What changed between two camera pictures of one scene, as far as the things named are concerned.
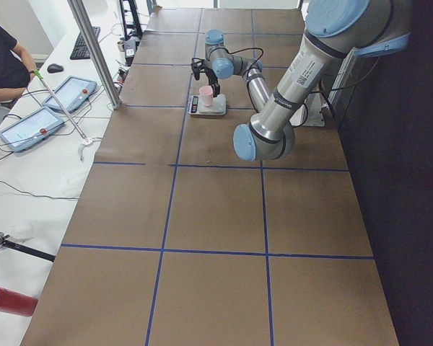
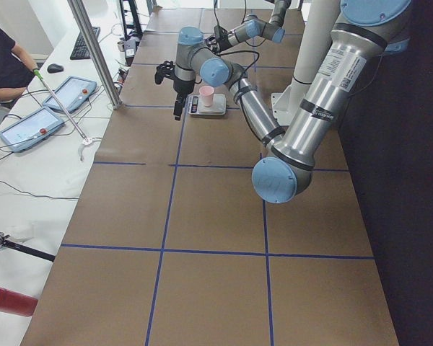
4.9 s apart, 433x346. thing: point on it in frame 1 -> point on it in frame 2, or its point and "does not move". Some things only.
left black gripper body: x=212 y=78 -> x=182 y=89
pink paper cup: x=206 y=94 does not move
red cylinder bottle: x=4 y=300 does not move
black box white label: x=130 y=45 does not move
